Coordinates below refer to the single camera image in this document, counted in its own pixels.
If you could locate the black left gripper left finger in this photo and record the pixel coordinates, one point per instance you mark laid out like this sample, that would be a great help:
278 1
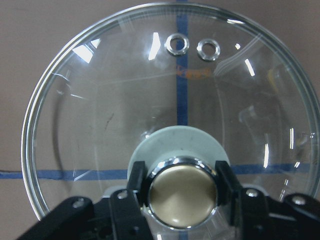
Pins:
128 221

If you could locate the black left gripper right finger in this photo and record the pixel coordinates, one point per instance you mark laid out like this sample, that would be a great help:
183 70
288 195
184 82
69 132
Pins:
245 208

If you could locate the glass pot lid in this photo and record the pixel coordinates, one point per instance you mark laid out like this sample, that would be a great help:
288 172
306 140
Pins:
178 86

